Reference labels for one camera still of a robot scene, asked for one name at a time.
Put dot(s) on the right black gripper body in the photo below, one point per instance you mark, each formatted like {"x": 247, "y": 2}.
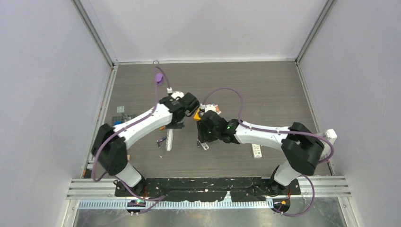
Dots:
{"x": 205, "y": 134}

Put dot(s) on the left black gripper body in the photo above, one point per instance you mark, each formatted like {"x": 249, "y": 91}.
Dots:
{"x": 176, "y": 124}

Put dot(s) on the white remote battery cover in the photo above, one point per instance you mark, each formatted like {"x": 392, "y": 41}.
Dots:
{"x": 203, "y": 145}

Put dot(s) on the white remote control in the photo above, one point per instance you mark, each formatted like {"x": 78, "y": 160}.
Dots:
{"x": 256, "y": 150}
{"x": 169, "y": 139}

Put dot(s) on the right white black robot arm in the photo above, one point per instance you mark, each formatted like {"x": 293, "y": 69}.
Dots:
{"x": 301, "y": 148}

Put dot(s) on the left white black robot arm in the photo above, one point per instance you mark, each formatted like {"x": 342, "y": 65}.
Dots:
{"x": 112, "y": 142}

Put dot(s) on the yellow triangular toy block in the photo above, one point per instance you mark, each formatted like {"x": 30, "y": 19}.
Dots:
{"x": 197, "y": 116}

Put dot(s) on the small red blue figurine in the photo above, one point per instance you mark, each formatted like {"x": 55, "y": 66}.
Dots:
{"x": 216, "y": 108}

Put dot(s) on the purple plastic cap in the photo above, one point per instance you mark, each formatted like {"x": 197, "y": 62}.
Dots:
{"x": 159, "y": 78}

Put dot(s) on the small grey sticker tile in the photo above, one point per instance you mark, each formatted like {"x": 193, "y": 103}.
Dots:
{"x": 120, "y": 109}

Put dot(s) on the grey lego baseplate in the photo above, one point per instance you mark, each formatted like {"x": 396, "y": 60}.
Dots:
{"x": 123, "y": 117}

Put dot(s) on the blue lego brick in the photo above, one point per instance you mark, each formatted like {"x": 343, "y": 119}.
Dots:
{"x": 117, "y": 121}

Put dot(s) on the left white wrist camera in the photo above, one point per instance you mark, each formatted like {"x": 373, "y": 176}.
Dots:
{"x": 175, "y": 95}

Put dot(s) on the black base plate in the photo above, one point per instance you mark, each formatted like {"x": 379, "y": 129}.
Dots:
{"x": 208, "y": 189}

